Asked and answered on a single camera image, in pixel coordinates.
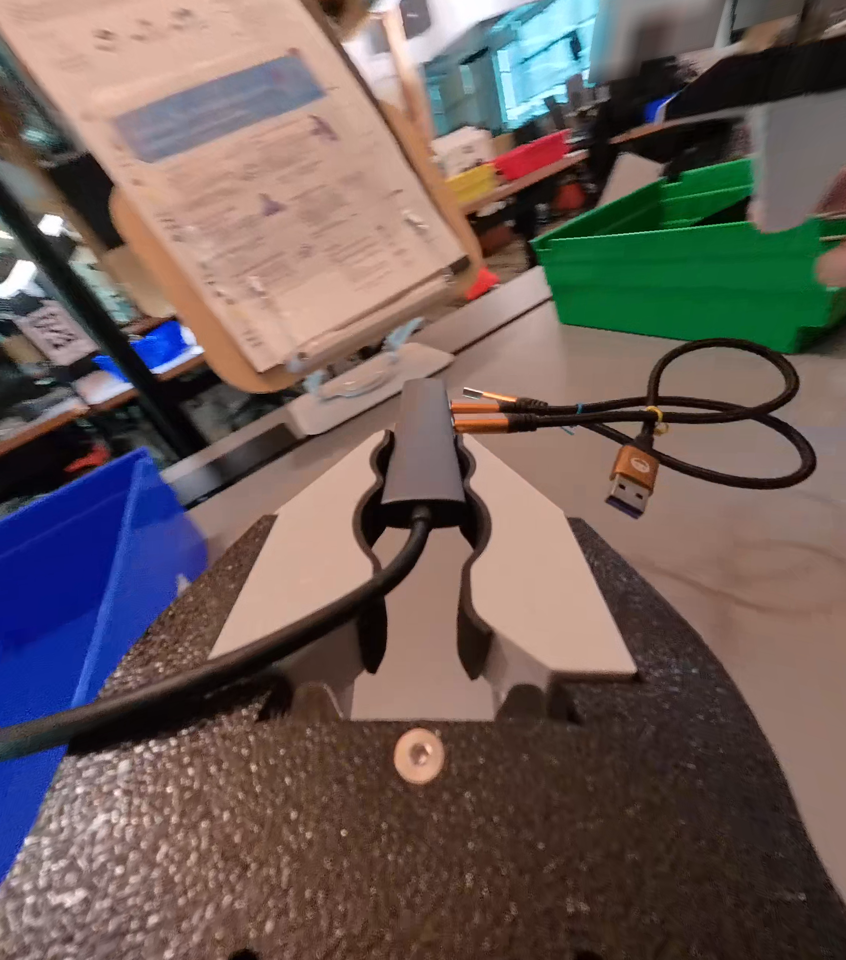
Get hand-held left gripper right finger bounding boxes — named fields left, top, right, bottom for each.
left=456, top=435, right=639, bottom=717

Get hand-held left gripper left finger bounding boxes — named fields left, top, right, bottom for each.
left=207, top=431, right=397, bottom=720

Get green plastic bin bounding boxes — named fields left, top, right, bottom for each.
left=530, top=153, right=846, bottom=355

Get dark usb hub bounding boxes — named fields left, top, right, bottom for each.
left=0, top=378, right=469, bottom=774

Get black cable orange plugs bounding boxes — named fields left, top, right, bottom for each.
left=449, top=337, right=819, bottom=522

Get blue plastic bin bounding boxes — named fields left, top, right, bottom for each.
left=0, top=447, right=210, bottom=954

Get black flat panel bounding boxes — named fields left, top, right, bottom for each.
left=164, top=418, right=298, bottom=505

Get white hanging card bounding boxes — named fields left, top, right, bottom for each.
left=599, top=153, right=664, bottom=211

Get white stand base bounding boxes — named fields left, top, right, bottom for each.
left=288, top=341, right=457, bottom=438

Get wooden table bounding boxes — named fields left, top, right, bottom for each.
left=460, top=150, right=590, bottom=226
left=0, top=352, right=208, bottom=483

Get red plastic bin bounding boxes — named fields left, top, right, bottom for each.
left=494, top=129, right=572, bottom=181

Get blue storage bin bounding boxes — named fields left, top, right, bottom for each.
left=93, top=318, right=199, bottom=376

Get yellow plastic bin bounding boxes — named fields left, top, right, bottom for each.
left=444, top=163, right=499, bottom=204

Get white cardboard box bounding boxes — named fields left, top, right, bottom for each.
left=434, top=127, right=495, bottom=177

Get marker tag on tripod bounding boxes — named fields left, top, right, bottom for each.
left=14, top=300, right=99, bottom=366

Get green pole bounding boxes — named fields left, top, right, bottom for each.
left=0, top=97, right=202, bottom=460

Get wooden document stand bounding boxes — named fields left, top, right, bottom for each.
left=0, top=0, right=484, bottom=395

